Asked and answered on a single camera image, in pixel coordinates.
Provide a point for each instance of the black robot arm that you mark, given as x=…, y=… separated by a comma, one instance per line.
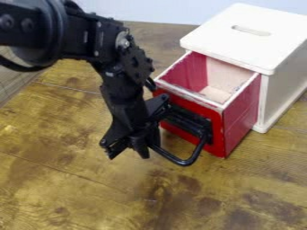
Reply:
x=47, y=30

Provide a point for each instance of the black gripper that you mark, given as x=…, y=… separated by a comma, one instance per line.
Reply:
x=135, y=122

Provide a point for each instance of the white wooden box cabinet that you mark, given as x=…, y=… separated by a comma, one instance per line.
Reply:
x=265, y=40

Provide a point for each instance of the red wooden drawer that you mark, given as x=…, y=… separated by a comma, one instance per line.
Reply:
x=218, y=91

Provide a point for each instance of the black metal drawer handle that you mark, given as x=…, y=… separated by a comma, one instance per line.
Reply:
x=193, y=127

